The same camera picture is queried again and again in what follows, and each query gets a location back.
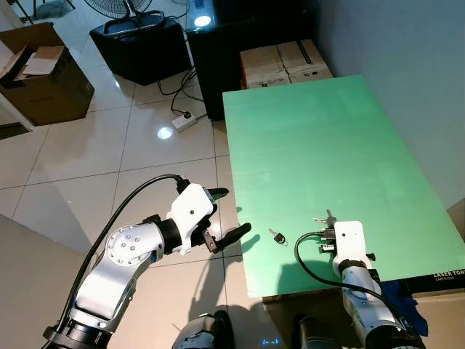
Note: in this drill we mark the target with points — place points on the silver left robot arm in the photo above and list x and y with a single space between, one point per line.
109 283

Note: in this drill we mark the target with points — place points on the small black-headed key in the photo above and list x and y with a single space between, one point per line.
280 238

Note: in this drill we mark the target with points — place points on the white power strip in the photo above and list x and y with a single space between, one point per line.
184 121

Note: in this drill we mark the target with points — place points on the dark right robot leg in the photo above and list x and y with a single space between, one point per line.
316 334

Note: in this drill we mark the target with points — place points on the blue cloth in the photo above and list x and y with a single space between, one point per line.
401 305

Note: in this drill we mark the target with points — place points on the black laser toner box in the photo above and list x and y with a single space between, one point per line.
439 276

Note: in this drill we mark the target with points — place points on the glossy black cabinet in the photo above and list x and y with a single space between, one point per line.
218 73

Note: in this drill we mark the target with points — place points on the plain brown cardboard box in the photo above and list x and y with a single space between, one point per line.
445 320

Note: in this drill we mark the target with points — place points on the black speaker box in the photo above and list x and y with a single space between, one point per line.
142 58

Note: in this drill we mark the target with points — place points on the open brown cardboard box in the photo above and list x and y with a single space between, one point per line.
58 98

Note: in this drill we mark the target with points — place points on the white furniture panel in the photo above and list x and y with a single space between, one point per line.
13 116

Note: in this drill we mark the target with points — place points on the black standing fan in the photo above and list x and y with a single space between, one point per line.
102 6

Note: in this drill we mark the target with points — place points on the black tripod stand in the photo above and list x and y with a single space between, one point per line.
40 7

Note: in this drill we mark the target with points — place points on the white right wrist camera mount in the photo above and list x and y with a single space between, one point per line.
349 240

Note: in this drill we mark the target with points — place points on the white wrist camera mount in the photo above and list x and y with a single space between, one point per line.
349 240
190 207

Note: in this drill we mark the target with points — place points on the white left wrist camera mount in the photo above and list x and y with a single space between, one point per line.
190 207

